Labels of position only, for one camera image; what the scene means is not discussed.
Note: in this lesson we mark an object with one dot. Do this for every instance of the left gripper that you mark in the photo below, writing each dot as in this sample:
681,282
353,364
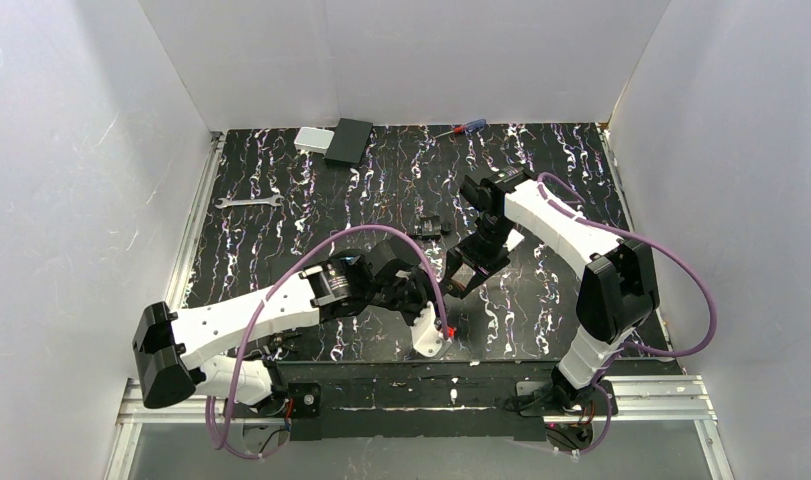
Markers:
412,294

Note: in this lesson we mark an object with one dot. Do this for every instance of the aluminium frame rail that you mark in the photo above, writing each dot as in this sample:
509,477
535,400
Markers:
457,399

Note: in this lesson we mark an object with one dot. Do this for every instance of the white box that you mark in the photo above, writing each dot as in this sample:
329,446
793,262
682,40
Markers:
314,140

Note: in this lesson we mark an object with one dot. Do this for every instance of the silver open-end wrench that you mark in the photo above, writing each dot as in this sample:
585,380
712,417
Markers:
274,201

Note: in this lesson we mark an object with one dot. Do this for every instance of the black box at back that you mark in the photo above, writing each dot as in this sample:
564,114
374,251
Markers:
349,142

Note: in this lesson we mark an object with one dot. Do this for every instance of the black pliers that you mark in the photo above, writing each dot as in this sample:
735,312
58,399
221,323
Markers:
281,346

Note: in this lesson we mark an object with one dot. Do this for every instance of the blue red screwdriver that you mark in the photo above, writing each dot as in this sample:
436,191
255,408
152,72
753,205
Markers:
465,128

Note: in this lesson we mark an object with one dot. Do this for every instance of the orange and black padlock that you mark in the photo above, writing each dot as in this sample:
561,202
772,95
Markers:
453,288

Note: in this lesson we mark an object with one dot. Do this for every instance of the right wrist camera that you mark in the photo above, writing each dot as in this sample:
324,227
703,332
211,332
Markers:
514,239

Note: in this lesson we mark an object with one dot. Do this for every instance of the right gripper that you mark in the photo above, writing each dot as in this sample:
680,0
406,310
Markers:
471,266

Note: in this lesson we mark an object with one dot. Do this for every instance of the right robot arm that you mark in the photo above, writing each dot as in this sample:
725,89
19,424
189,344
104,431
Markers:
618,290

